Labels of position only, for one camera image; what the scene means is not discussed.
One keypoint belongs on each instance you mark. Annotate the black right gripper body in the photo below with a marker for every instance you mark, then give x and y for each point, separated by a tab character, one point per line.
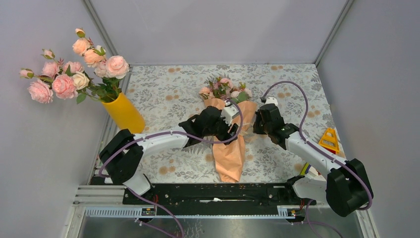
260	127

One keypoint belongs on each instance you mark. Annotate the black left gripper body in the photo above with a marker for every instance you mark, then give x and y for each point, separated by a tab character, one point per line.
220	130

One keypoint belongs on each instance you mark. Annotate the cream printed ribbon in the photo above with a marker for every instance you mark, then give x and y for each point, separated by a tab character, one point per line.
248	135

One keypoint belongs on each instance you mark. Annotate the orange paper bouquet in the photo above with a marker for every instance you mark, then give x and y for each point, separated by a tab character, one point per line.
230	159

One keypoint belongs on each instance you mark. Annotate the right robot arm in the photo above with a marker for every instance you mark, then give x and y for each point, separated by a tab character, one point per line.
342	184

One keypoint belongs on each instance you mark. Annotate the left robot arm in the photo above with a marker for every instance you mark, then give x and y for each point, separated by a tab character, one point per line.
122	155

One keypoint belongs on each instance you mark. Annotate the yellow vase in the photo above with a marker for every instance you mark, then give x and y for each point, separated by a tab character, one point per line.
124	114

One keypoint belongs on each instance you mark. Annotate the pink rose bunch in vase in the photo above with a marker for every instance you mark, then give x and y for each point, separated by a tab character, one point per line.
98	77

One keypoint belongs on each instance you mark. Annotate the yellow triangular plastic toy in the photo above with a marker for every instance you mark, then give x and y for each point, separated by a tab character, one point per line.
329	141

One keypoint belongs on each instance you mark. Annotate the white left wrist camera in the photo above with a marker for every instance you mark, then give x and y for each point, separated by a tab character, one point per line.
229	113

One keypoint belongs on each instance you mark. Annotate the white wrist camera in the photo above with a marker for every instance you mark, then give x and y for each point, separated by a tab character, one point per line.
269	100
229	113

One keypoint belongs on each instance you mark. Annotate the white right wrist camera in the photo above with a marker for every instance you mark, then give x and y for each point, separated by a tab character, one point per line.
269	100

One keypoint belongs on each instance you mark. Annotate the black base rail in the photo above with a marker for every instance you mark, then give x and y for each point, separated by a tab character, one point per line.
221	199

